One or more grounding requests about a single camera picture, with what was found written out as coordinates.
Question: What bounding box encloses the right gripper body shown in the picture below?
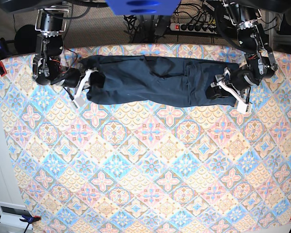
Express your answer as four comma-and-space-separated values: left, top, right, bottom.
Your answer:
63, 68, 105, 109

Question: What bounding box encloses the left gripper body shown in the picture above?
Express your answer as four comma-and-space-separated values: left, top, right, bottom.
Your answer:
206, 67, 253, 114

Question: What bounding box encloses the dark blue t-shirt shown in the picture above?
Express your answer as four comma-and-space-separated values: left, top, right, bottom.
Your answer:
80, 55, 239, 108

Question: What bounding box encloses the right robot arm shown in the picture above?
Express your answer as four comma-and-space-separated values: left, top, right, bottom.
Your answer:
0, 0, 108, 109

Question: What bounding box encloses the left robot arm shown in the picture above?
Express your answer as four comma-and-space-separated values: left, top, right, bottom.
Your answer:
202, 0, 278, 114

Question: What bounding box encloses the white power strip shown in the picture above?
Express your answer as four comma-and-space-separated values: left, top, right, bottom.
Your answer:
169, 23, 217, 34

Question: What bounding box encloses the colourful patterned tablecloth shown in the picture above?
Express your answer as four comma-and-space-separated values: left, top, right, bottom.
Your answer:
0, 52, 291, 233

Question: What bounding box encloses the blue clamp back left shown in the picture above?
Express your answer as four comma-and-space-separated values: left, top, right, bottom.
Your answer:
0, 37, 8, 77

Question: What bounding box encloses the blue clamp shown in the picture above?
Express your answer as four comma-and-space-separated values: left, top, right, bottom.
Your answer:
0, 37, 8, 77
0, 214, 41, 225

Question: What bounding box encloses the blue clamp front left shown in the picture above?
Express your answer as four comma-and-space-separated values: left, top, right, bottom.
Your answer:
0, 214, 41, 225

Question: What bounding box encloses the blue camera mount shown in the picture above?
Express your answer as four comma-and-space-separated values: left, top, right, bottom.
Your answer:
106, 0, 181, 16

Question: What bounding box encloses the white wall outlet box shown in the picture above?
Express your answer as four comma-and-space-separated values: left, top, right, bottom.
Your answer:
0, 201, 30, 230

